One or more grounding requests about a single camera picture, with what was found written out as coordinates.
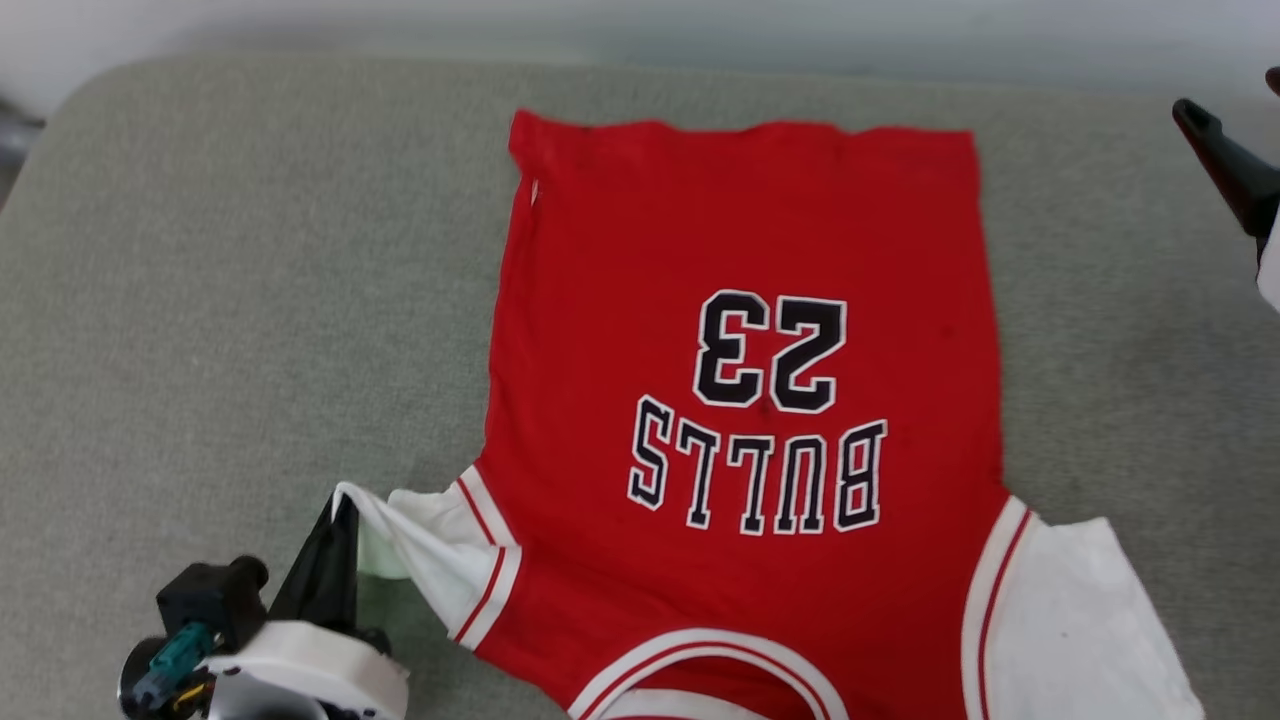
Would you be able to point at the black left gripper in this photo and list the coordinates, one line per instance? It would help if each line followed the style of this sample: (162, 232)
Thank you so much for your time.
(140, 705)

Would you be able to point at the red white basketball jersey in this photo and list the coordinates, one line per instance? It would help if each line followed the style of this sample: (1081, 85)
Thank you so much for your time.
(740, 560)

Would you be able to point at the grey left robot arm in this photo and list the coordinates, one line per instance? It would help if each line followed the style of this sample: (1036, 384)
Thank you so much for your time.
(260, 708)

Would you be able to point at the grey fabric sofa seat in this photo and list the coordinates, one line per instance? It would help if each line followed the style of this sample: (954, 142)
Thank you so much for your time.
(250, 300)

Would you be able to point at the left camera on white bracket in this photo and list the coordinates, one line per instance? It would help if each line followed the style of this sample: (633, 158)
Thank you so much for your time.
(300, 660)

